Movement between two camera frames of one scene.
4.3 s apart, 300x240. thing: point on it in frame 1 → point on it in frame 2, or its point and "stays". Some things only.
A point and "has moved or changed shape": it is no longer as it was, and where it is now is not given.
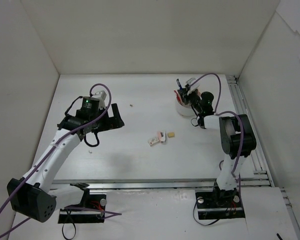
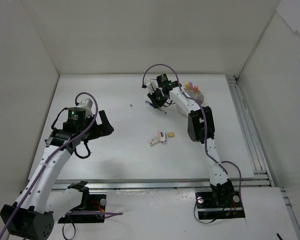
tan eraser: [170, 134] stays
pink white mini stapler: [161, 136] stays
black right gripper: [184, 94] → [154, 99]
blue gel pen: [179, 84] has moved or changed shape
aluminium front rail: [104, 185] stays
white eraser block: [153, 141] stays
